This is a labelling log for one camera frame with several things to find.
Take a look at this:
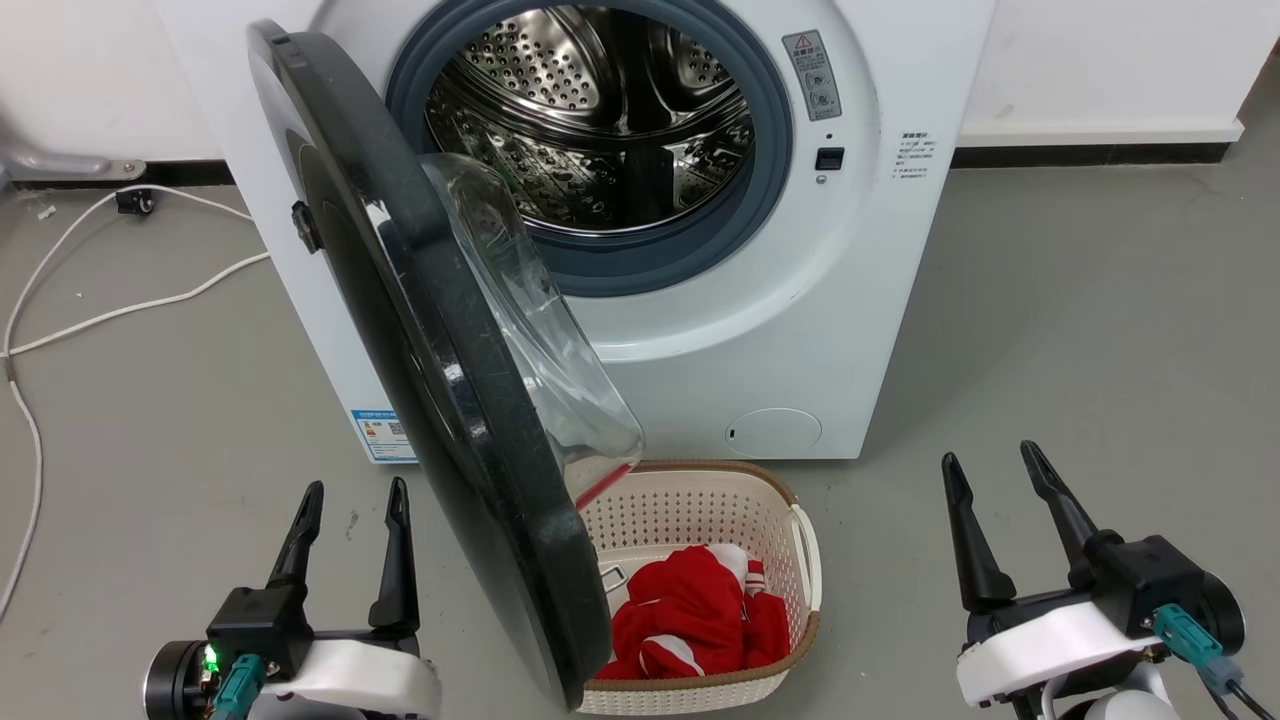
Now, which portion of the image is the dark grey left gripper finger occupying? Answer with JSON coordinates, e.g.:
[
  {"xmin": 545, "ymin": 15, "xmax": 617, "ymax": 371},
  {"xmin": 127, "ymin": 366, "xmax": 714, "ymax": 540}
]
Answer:
[
  {"xmin": 367, "ymin": 476, "xmax": 422, "ymax": 634},
  {"xmin": 264, "ymin": 480, "xmax": 326, "ymax": 591}
]

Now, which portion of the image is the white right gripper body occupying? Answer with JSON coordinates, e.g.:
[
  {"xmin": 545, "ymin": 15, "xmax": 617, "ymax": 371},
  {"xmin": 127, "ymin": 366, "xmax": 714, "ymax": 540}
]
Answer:
[{"xmin": 954, "ymin": 587, "xmax": 1167, "ymax": 712}]

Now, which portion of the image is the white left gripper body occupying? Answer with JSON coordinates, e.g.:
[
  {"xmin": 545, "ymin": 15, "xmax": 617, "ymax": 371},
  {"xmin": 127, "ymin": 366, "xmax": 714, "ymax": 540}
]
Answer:
[{"xmin": 250, "ymin": 628, "xmax": 443, "ymax": 720}]

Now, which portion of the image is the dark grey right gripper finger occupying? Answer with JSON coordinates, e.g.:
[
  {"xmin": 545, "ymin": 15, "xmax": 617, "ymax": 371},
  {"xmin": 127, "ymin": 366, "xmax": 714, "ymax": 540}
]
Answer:
[
  {"xmin": 1019, "ymin": 440, "xmax": 1123, "ymax": 591},
  {"xmin": 941, "ymin": 452, "xmax": 1018, "ymax": 615}
]

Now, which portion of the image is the black round washer door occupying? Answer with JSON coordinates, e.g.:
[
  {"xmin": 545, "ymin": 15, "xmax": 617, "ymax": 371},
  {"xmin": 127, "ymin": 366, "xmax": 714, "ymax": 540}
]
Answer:
[{"xmin": 245, "ymin": 20, "xmax": 647, "ymax": 713}]

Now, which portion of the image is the white front-load washing machine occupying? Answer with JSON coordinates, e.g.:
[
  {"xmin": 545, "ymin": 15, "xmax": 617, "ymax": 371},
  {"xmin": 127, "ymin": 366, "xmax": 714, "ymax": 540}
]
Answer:
[{"xmin": 150, "ymin": 0, "xmax": 999, "ymax": 464}]

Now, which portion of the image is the grey rubber door gasket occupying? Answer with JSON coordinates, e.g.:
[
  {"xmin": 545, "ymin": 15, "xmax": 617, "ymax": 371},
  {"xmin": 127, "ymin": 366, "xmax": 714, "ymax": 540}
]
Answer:
[{"xmin": 385, "ymin": 0, "xmax": 795, "ymax": 299}]

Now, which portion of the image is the blue white energy label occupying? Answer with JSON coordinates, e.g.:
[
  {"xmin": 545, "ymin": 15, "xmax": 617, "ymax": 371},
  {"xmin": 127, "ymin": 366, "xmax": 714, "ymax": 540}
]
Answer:
[{"xmin": 349, "ymin": 407, "xmax": 420, "ymax": 465}]

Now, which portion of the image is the round white filter cover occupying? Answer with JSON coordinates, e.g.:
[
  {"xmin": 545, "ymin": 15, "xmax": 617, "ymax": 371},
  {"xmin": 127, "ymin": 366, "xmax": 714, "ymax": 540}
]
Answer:
[{"xmin": 724, "ymin": 406, "xmax": 824, "ymax": 460}]

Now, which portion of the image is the cream plastic laundry basket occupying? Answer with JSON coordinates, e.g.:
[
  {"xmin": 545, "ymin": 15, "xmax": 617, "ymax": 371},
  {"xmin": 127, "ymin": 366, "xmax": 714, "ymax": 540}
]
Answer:
[{"xmin": 564, "ymin": 459, "xmax": 824, "ymax": 717}]

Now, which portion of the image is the red white garment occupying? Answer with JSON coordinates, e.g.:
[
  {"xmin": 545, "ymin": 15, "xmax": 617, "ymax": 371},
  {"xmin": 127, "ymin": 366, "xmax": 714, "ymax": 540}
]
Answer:
[{"xmin": 596, "ymin": 544, "xmax": 792, "ymax": 682}]

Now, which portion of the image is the small printed text label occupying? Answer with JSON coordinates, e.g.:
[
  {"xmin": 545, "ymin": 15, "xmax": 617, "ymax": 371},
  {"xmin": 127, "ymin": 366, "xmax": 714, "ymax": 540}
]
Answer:
[{"xmin": 889, "ymin": 129, "xmax": 937, "ymax": 182}]

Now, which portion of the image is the perforated steel washer drum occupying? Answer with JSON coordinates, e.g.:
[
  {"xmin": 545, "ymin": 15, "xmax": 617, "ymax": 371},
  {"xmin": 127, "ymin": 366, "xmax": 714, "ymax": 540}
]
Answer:
[{"xmin": 425, "ymin": 4, "xmax": 757, "ymax": 237}]

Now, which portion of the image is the grey warning sticker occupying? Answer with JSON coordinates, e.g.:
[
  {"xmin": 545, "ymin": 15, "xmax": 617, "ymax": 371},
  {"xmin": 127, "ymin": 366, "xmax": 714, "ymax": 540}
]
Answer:
[{"xmin": 781, "ymin": 29, "xmax": 844, "ymax": 123}]

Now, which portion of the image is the teal connector left cable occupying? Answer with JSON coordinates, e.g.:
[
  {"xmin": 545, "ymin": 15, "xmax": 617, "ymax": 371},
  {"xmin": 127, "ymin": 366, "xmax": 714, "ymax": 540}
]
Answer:
[{"xmin": 208, "ymin": 654, "xmax": 270, "ymax": 720}]

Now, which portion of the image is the teal connector cable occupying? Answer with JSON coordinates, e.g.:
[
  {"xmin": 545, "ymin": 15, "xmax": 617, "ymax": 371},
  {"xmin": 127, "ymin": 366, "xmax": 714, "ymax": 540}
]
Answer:
[
  {"xmin": 208, "ymin": 654, "xmax": 270, "ymax": 720},
  {"xmin": 1151, "ymin": 604, "xmax": 1280, "ymax": 720}
]

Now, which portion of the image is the teal connector right cable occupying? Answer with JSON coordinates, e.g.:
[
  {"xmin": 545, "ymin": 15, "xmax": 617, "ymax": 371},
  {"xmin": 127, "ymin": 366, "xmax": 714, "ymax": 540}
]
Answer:
[{"xmin": 1151, "ymin": 604, "xmax": 1280, "ymax": 720}]

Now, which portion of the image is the thin white cable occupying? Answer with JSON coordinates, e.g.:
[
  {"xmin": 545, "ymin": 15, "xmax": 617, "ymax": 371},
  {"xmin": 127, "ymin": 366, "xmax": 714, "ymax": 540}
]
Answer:
[
  {"xmin": 0, "ymin": 184, "xmax": 255, "ymax": 357},
  {"xmin": 0, "ymin": 251, "xmax": 272, "ymax": 621}
]

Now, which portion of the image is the grey pipe with bracket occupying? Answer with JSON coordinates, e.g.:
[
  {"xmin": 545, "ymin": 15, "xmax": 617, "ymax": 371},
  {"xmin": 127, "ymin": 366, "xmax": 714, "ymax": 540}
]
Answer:
[{"xmin": 0, "ymin": 122, "xmax": 148, "ymax": 187}]

